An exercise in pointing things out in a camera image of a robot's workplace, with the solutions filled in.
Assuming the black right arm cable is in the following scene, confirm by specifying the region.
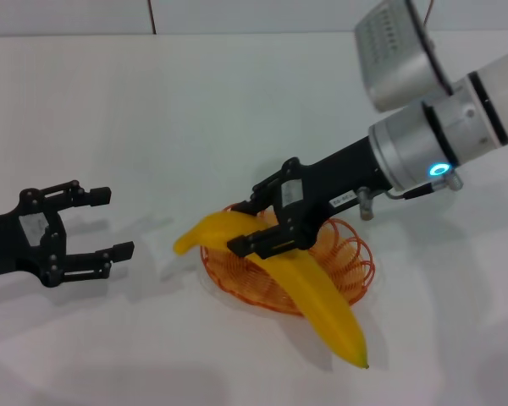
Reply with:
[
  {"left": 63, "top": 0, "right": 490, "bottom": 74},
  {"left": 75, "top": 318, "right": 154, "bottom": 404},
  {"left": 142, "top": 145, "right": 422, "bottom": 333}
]
[{"left": 384, "top": 179, "right": 448, "bottom": 200}]

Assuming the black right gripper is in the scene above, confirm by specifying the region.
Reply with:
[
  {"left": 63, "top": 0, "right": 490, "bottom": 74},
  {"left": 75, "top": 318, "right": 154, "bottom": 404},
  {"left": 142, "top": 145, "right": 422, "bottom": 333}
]
[{"left": 226, "top": 134, "right": 393, "bottom": 260}]

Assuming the orange wire basket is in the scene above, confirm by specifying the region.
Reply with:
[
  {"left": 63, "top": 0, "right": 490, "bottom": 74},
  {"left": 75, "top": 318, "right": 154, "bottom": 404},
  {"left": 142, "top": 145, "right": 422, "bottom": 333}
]
[{"left": 200, "top": 203, "right": 374, "bottom": 316}]

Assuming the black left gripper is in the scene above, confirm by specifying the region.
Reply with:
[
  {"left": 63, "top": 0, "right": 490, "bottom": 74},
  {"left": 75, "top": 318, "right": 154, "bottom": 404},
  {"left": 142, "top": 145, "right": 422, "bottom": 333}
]
[{"left": 0, "top": 179, "right": 136, "bottom": 289}]

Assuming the yellow banana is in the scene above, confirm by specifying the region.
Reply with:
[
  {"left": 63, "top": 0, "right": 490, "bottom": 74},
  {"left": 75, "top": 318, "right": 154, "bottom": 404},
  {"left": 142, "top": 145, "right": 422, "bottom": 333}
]
[{"left": 172, "top": 211, "right": 370, "bottom": 370}]

